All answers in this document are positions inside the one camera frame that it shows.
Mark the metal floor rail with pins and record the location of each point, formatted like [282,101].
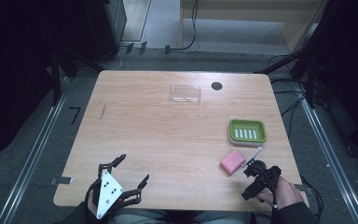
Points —
[32,155]
[332,158]

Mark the person's left hand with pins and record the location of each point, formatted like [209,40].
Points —
[90,207]

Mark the black stand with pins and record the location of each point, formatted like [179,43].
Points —
[57,74]
[295,59]

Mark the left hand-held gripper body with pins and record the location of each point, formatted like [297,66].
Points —
[109,189]

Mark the green soap dish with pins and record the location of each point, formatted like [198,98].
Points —
[247,132]

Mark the grey tape strip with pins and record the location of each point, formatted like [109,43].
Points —
[61,180]

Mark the black round table grommet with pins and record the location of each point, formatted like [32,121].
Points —
[216,86]

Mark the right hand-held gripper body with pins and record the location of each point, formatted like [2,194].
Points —
[265,177]

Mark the pink soap bar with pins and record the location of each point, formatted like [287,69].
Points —
[232,161]

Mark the light wooden shelf unit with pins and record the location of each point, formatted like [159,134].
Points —
[254,15]

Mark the clear plastic lid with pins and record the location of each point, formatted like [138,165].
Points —
[185,94]

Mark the black cabinet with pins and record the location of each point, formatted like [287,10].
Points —
[105,26]

